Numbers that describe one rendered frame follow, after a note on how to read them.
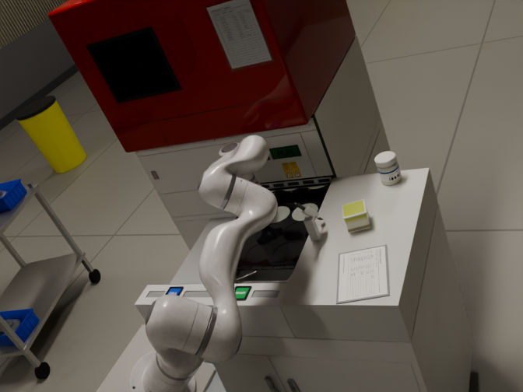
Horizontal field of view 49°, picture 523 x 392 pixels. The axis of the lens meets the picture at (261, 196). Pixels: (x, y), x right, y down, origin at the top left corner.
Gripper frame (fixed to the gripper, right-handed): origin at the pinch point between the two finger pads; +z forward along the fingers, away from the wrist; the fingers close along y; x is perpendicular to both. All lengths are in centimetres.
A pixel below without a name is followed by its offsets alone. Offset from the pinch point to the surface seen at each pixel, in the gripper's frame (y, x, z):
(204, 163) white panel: -8.7, 27.5, -17.7
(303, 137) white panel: 25.6, -2.4, -23.0
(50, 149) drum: -120, 396, 64
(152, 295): -46.1, -16.6, -3.6
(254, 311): -19, -47, -1
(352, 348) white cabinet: 2, -64, 14
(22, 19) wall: -117, 773, -16
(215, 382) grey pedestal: -38, -53, 10
